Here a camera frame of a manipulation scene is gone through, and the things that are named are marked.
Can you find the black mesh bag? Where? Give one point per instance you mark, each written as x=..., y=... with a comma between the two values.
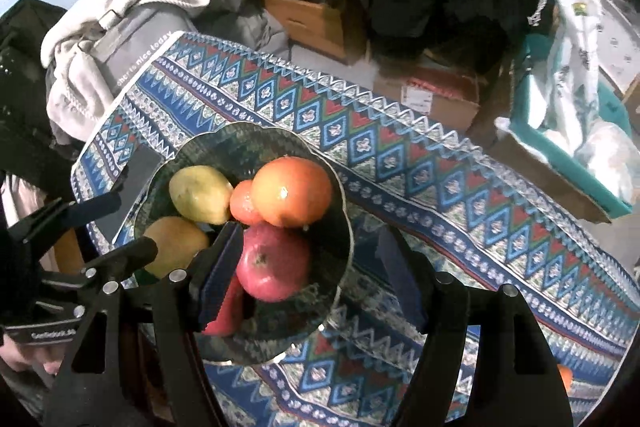
x=25, y=97

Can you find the red apple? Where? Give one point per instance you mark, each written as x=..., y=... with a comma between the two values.
x=227, y=312
x=272, y=262

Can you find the green glass bowl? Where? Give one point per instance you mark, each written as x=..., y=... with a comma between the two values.
x=320, y=257

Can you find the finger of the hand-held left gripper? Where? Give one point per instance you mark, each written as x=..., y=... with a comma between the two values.
x=115, y=262
x=70, y=214

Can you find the small orange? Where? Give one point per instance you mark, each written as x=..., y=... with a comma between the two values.
x=244, y=206

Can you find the grey printed bag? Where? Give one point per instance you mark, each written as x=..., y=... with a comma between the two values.
x=135, y=47

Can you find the white printed plastic bag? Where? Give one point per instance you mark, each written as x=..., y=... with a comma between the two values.
x=575, y=47

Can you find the person's left hand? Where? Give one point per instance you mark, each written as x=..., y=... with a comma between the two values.
x=25, y=357

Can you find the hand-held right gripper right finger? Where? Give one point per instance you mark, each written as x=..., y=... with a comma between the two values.
x=400, y=277

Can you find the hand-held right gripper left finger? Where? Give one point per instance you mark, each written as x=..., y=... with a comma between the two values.
x=222, y=277

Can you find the labelled flat cardboard box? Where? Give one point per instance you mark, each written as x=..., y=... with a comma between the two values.
x=425, y=99

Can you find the white plastic basket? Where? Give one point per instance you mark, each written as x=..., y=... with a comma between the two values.
x=620, y=37

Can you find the black flat device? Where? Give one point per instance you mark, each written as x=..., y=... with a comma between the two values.
x=132, y=192

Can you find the clear plastic bag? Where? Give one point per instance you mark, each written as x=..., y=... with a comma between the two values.
x=612, y=157

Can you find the blue patterned tablecloth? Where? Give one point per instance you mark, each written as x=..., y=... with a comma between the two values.
x=400, y=147

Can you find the teal cardboard box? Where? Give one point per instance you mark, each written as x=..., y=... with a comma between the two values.
x=550, y=142

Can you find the white hooded sweatshirt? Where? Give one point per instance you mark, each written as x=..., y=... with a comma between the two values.
x=85, y=32

